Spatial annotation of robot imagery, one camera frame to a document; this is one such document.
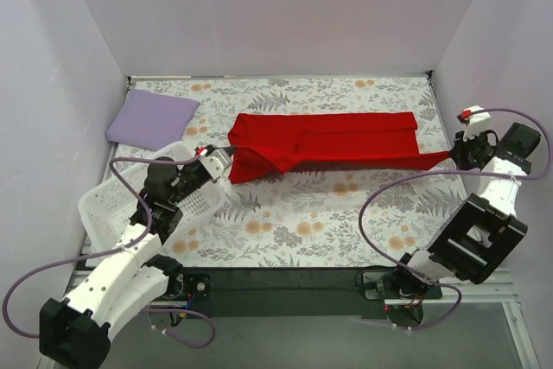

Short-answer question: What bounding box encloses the red t shirt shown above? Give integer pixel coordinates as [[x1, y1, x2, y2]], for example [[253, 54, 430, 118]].
[[228, 112, 449, 184]]

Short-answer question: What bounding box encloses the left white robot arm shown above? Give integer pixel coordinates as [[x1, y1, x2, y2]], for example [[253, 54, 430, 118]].
[[39, 156, 222, 368]]

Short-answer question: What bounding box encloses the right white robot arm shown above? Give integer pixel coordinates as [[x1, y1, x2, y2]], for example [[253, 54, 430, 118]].
[[389, 123, 541, 298]]

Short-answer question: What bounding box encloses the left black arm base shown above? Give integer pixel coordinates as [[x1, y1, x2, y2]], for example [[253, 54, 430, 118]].
[[162, 273, 211, 328]]

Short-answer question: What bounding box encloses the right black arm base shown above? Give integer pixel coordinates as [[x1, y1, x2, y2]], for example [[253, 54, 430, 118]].
[[354, 266, 442, 328]]

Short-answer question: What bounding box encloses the folded lavender t shirt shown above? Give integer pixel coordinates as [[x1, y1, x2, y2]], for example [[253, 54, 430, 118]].
[[105, 89, 200, 151]]

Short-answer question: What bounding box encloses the white plastic basket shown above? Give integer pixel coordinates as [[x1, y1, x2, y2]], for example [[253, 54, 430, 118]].
[[78, 142, 225, 252]]

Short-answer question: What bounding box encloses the floral patterned table cloth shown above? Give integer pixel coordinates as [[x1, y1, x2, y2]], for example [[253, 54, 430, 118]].
[[86, 76, 483, 269]]

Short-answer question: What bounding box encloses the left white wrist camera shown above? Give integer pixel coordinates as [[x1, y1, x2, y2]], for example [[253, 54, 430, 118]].
[[196, 145, 237, 182]]

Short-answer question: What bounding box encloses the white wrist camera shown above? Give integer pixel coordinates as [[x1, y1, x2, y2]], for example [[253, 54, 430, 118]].
[[457, 105, 491, 142], [196, 145, 237, 182]]

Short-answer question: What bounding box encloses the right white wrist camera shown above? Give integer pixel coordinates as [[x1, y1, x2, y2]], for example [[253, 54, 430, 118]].
[[457, 105, 491, 142]]

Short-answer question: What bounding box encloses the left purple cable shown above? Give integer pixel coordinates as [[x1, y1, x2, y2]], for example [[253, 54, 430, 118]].
[[2, 156, 216, 348]]

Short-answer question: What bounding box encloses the aluminium frame rail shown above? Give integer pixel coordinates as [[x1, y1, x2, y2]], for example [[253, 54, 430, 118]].
[[38, 268, 541, 369]]

